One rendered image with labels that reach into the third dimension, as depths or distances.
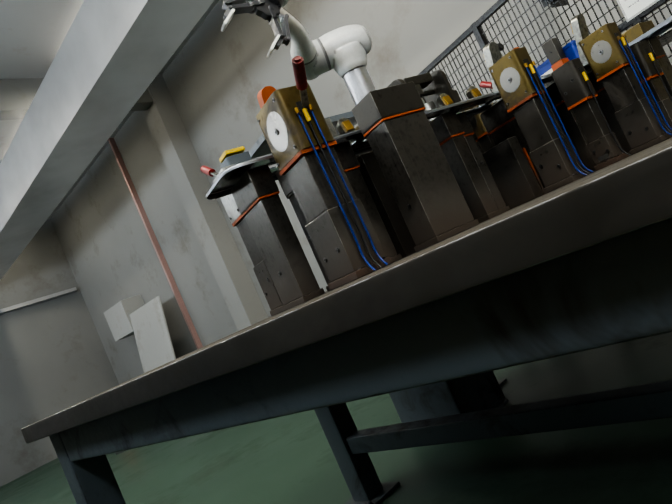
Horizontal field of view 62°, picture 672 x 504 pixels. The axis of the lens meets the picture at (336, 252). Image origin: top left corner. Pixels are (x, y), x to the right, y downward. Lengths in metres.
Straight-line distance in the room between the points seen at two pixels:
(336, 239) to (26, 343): 9.89
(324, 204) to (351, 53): 1.38
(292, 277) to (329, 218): 0.20
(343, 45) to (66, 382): 9.16
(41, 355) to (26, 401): 0.77
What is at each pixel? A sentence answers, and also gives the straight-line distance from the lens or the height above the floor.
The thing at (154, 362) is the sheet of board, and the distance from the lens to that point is 8.56.
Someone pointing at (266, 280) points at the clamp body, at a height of 0.78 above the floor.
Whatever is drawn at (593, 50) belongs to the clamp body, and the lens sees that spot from 1.76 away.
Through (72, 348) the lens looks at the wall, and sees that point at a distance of 10.87.
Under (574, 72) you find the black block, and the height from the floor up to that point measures 0.96.
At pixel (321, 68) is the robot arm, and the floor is 1.51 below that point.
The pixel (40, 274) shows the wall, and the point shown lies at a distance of 11.07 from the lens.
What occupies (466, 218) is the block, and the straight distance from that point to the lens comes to 1.17.
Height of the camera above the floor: 0.71
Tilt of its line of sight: 3 degrees up
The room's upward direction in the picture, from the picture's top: 24 degrees counter-clockwise
